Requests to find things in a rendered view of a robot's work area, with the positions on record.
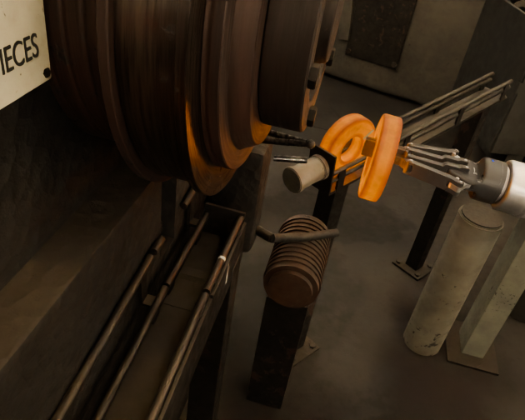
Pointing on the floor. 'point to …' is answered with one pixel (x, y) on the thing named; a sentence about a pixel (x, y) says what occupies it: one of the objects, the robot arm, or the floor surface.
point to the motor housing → (286, 307)
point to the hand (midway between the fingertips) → (382, 150)
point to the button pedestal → (496, 300)
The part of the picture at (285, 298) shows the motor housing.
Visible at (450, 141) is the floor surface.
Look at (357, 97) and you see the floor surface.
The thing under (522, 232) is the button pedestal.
